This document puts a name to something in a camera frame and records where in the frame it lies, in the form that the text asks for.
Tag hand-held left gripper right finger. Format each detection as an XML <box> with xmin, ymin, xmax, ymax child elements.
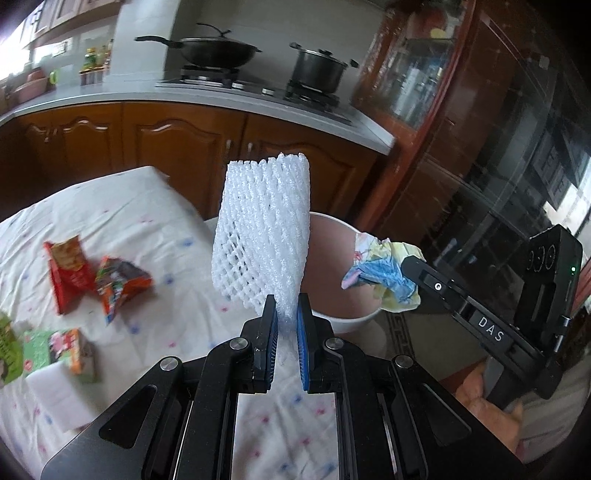
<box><xmin>296</xmin><ymin>293</ymin><xmax>525</xmax><ymax>480</ymax></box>

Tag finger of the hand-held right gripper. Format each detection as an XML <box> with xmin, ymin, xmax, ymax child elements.
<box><xmin>401</xmin><ymin>256</ymin><xmax>477</xmax><ymax>320</ymax></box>

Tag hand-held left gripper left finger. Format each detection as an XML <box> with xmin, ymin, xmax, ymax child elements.
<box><xmin>41</xmin><ymin>294</ymin><xmax>280</xmax><ymax>480</ymax></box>

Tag coloured paper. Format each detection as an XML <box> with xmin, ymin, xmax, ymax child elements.
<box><xmin>342</xmin><ymin>232</ymin><xmax>423</xmax><ymax>313</ymax></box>

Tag white bucket pink inside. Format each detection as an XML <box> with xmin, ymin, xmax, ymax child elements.
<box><xmin>300</xmin><ymin>211</ymin><xmax>385</xmax><ymax>336</ymax></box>

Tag white foam fruit net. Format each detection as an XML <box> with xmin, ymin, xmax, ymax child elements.
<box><xmin>211</xmin><ymin>152</ymin><xmax>311</xmax><ymax>334</ymax></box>

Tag orange snack packet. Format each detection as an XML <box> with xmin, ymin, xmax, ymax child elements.
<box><xmin>95</xmin><ymin>257</ymin><xmax>153</xmax><ymax>325</ymax></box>

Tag red snack packet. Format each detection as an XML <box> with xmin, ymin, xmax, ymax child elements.
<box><xmin>44</xmin><ymin>235</ymin><xmax>100</xmax><ymax>315</ymax></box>

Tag green milk carton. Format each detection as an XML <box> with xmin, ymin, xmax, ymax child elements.
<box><xmin>22</xmin><ymin>329</ymin><xmax>98</xmax><ymax>384</ymax></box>

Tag green snack packet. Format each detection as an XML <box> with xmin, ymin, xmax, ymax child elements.
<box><xmin>0</xmin><ymin>314</ymin><xmax>24</xmax><ymax>386</ymax></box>

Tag grey white cloth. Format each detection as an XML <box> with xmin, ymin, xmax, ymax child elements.
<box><xmin>519</xmin><ymin>355</ymin><xmax>591</xmax><ymax>464</ymax></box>

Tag wooden glass display cabinet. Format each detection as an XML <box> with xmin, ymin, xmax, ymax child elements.
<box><xmin>351</xmin><ymin>0</ymin><xmax>591</xmax><ymax>296</ymax></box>

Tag white dotted tablecloth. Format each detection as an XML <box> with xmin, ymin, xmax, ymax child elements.
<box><xmin>0</xmin><ymin>165</ymin><xmax>342</xmax><ymax>480</ymax></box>

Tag wooden base cabinets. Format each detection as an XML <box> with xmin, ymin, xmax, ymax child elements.
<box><xmin>0</xmin><ymin>102</ymin><xmax>379</xmax><ymax>222</ymax></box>

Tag white sponge block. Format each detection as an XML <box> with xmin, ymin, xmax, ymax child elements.
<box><xmin>25</xmin><ymin>362</ymin><xmax>100</xmax><ymax>432</ymax></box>

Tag gas stove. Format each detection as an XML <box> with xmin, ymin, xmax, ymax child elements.
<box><xmin>156</xmin><ymin>65</ymin><xmax>354</xmax><ymax>125</ymax></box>

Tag black cooking pot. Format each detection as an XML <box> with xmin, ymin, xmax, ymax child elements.
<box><xmin>289</xmin><ymin>42</ymin><xmax>360</xmax><ymax>95</ymax></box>

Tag black wok with lid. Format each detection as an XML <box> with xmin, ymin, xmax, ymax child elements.
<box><xmin>135</xmin><ymin>23</ymin><xmax>263</xmax><ymax>69</ymax></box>

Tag grey kitchen countertop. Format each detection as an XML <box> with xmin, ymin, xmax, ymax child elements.
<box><xmin>0</xmin><ymin>74</ymin><xmax>397</xmax><ymax>155</ymax></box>

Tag pink basin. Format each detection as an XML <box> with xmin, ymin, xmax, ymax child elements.
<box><xmin>9</xmin><ymin>68</ymin><xmax>51</xmax><ymax>104</ymax></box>

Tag wooden wall cabinets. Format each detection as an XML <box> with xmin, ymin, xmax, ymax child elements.
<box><xmin>18</xmin><ymin>0</ymin><xmax>125</xmax><ymax>47</ymax></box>

